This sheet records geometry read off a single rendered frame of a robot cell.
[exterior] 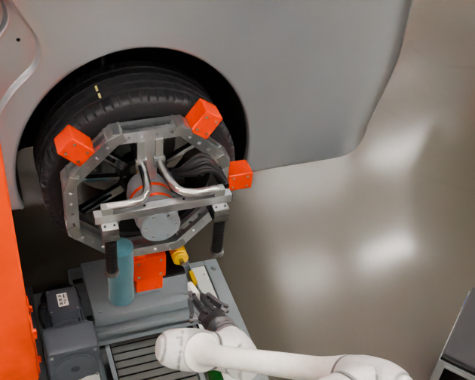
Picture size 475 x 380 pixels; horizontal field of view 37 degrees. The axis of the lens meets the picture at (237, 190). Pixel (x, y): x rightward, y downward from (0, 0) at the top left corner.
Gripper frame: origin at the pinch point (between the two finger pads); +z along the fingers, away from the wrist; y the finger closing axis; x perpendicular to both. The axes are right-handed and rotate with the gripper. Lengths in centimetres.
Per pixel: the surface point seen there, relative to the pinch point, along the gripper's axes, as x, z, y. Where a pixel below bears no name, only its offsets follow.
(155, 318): 44, 49, 0
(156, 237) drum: -14.4, 13.0, 6.6
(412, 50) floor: 13, 218, -249
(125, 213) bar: -29.8, 5.0, 17.6
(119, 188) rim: -21.8, 37.3, 10.9
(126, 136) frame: -48, 19, 11
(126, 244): -9.8, 20.9, 14.6
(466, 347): 43, -20, -97
